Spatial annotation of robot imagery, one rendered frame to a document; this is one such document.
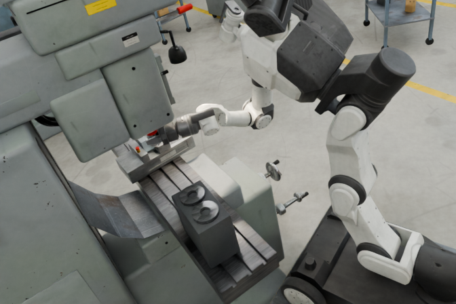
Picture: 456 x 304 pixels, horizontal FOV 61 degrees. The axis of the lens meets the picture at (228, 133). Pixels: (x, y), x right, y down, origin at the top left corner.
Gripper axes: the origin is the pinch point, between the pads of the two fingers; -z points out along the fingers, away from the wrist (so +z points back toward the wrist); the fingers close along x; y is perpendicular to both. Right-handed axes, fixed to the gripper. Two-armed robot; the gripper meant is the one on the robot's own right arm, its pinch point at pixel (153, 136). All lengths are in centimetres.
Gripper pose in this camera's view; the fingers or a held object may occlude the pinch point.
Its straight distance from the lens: 159.1
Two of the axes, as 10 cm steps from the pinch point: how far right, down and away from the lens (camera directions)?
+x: 2.5, 5.3, -8.1
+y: 2.1, 7.8, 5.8
